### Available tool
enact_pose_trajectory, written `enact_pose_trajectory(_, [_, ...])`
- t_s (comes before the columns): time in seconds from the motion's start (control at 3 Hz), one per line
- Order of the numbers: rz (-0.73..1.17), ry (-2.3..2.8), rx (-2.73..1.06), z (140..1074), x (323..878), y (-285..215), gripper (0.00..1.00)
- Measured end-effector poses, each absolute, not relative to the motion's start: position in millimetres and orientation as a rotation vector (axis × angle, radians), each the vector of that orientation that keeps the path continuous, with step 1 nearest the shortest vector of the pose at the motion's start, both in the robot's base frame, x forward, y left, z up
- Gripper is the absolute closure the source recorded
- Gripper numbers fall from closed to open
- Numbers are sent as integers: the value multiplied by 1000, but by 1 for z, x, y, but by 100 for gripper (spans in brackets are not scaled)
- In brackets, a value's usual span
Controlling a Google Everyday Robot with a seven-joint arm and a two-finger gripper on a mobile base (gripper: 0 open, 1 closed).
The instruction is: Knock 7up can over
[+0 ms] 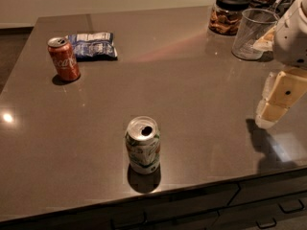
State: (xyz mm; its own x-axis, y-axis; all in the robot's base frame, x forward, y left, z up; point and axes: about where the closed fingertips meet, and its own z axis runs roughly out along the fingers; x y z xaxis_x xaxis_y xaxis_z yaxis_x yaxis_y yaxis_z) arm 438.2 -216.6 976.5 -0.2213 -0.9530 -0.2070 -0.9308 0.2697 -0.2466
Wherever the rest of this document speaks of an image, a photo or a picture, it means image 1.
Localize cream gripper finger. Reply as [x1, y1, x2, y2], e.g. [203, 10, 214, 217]
[255, 68, 307, 129]
[252, 26, 275, 52]

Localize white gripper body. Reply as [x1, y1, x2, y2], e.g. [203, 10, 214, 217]
[272, 0, 307, 68]

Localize green white 7up can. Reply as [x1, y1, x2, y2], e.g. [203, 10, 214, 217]
[125, 116, 160, 174]

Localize red coca-cola can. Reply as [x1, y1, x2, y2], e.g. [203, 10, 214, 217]
[47, 37, 81, 81]

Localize clear plastic cup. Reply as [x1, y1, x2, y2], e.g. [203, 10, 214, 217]
[231, 9, 279, 60]

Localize glass jar with black lid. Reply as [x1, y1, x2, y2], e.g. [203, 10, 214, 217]
[208, 0, 250, 35]

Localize dark cabinet drawers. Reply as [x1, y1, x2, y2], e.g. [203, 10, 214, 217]
[0, 169, 307, 230]

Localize blue white chip bag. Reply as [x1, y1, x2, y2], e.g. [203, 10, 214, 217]
[66, 32, 118, 61]

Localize black drawer handle right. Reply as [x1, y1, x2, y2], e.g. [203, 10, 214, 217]
[278, 199, 305, 214]

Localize black drawer handle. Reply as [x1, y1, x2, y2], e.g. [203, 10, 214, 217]
[110, 212, 147, 230]
[256, 218, 277, 230]
[278, 199, 305, 214]

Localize black drawer handle lower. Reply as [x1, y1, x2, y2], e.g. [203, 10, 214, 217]
[256, 218, 277, 230]

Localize black drawer handle left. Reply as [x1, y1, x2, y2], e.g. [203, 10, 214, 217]
[110, 212, 147, 230]

